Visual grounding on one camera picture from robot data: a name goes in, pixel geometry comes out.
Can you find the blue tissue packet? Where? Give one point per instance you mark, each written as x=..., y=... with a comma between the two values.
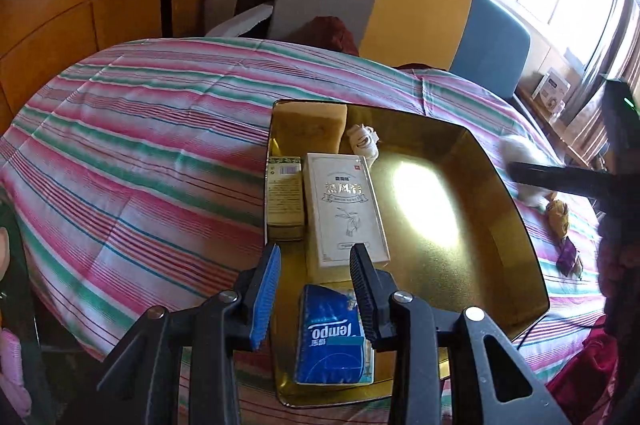
x=330, y=345

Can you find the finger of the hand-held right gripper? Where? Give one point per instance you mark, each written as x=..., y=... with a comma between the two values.
x=560, y=181

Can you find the dark red cloth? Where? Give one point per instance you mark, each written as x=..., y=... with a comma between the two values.
x=330, y=35

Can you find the white foam sheet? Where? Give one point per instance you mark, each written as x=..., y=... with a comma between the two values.
x=240, y=22

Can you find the grey yellow blue sofa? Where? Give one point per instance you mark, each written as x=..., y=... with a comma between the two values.
x=415, y=5

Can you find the brown striped curtain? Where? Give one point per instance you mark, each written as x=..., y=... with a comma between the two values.
x=607, y=55

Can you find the yellow crumpled bag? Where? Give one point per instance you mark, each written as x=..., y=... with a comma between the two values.
x=557, y=217

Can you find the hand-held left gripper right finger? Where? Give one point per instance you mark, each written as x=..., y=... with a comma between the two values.
x=365, y=290

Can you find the white carton box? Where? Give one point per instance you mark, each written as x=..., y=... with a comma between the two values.
x=345, y=210

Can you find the wooden side desk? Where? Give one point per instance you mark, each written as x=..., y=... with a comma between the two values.
x=565, y=130

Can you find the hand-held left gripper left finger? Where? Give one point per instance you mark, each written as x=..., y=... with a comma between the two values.
x=265, y=300

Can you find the white product box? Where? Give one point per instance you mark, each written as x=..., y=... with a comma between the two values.
x=550, y=89

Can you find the white plastic bag bundle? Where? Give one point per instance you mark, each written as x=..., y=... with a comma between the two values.
x=534, y=197
x=517, y=150

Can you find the gold metal tin tray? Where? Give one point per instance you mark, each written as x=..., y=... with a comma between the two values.
x=450, y=255

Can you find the purple packet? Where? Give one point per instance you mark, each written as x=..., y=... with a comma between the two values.
x=568, y=257

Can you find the pink fuzzy cloth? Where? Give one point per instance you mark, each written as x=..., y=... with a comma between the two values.
x=12, y=365

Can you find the red fleece blanket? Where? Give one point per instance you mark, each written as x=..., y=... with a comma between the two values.
x=590, y=370

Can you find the large yellow sponge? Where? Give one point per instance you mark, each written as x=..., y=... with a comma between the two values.
x=312, y=122

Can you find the green carton box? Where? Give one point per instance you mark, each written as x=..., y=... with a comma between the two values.
x=284, y=200

